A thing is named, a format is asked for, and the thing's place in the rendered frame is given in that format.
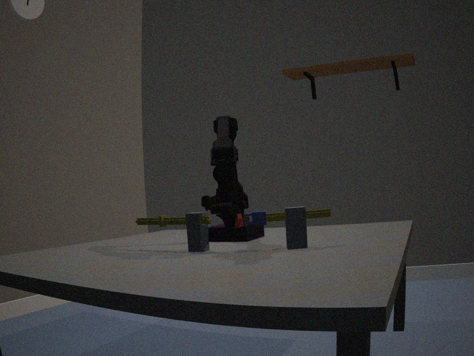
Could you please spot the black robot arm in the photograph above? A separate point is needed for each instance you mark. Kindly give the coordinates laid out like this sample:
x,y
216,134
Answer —
x,y
224,156

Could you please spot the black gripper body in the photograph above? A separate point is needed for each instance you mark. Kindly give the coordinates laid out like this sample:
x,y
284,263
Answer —
x,y
229,200

